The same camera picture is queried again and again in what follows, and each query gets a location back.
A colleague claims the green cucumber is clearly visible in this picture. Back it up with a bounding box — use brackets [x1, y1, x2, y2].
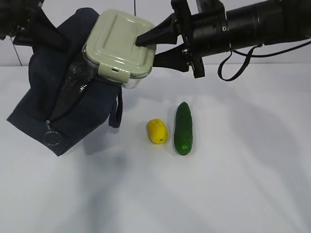
[173, 102, 193, 156]

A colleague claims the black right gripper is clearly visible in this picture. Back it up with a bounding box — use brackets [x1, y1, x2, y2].
[136, 0, 229, 78]

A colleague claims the green-lidded glass food container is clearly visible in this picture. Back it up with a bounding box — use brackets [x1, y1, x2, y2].
[82, 9, 156, 89]

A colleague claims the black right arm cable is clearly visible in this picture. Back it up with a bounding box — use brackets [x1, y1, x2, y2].
[218, 37, 311, 82]

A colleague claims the dark navy lunch bag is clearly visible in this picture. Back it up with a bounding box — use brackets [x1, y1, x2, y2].
[7, 8, 123, 156]

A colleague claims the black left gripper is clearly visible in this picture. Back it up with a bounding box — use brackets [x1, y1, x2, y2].
[0, 0, 70, 52]

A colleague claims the yellow lemon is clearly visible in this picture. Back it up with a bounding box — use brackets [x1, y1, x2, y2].
[147, 118, 168, 145]

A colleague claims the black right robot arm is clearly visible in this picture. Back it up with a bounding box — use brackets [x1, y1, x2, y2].
[136, 0, 311, 78]

